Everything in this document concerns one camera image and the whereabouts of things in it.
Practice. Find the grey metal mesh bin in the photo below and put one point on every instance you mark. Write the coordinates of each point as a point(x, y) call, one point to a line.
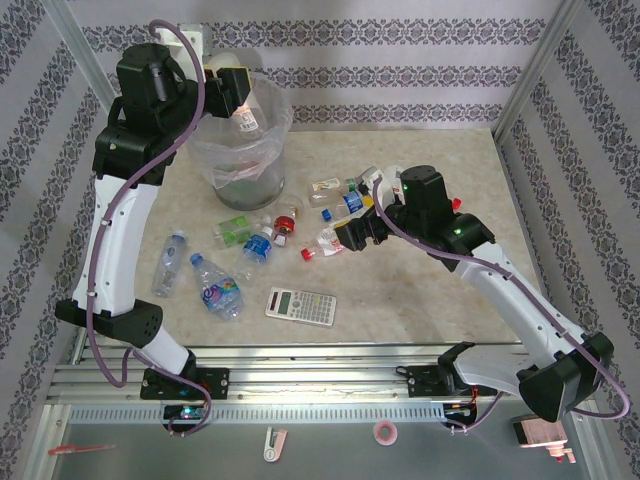
point(250, 195)

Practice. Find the pale blue cap bottle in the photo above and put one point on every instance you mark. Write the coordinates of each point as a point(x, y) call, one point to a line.
point(170, 260)

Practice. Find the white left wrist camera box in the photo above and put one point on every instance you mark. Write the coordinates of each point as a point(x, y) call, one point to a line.
point(197, 35)

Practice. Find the small purple cap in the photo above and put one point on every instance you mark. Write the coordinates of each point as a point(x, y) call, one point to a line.
point(280, 241)

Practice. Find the pink tape roll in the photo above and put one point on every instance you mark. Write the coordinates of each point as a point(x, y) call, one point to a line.
point(377, 433)

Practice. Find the orange green label bottle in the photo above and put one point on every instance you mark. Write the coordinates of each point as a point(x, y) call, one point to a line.
point(327, 186)

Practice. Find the clear round bottle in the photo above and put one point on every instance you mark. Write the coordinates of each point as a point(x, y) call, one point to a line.
point(291, 204)

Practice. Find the aluminium frame cross rail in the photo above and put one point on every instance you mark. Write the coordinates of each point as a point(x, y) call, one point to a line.
point(325, 372)

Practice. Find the white label orange mark bottle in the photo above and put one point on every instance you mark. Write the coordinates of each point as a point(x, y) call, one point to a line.
point(395, 177)

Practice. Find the pink block device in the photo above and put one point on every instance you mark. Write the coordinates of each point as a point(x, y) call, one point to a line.
point(540, 440)

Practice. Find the small black controller board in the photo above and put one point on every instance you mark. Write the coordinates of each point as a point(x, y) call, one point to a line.
point(185, 412)
point(457, 410)

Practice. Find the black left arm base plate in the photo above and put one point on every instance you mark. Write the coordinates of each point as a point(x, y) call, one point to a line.
point(215, 382)

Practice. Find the clear bottle pink label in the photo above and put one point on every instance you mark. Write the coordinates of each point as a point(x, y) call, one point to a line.
point(250, 122)

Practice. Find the green label clear bottle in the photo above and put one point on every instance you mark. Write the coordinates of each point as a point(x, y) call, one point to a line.
point(235, 235)

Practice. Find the blue label white cap bottle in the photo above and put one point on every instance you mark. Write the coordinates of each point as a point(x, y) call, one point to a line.
point(257, 246)

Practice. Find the aluminium side rail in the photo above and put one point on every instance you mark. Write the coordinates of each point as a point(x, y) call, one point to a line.
point(513, 170)

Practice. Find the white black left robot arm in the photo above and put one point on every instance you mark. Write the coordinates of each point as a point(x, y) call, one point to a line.
point(115, 235)

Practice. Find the clear plastic bin liner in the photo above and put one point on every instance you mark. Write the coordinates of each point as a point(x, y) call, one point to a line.
point(272, 145)

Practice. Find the white pink cutter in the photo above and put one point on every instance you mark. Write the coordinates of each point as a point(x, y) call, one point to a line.
point(270, 452)

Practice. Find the aluminium corner post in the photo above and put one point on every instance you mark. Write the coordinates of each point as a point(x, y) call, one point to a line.
point(545, 50)
point(76, 37)

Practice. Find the white scientific calculator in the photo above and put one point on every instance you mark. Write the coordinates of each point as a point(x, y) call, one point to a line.
point(300, 306)

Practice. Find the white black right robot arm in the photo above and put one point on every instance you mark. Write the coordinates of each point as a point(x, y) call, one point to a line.
point(510, 300)

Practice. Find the colourful label blue cap bottle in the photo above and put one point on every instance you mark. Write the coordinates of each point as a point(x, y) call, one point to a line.
point(220, 296)

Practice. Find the red pen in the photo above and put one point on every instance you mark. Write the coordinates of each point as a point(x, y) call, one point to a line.
point(75, 449)

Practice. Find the white red print label bottle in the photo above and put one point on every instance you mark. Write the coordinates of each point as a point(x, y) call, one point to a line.
point(327, 242)

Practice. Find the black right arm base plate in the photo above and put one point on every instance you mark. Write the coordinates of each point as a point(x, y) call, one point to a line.
point(425, 385)

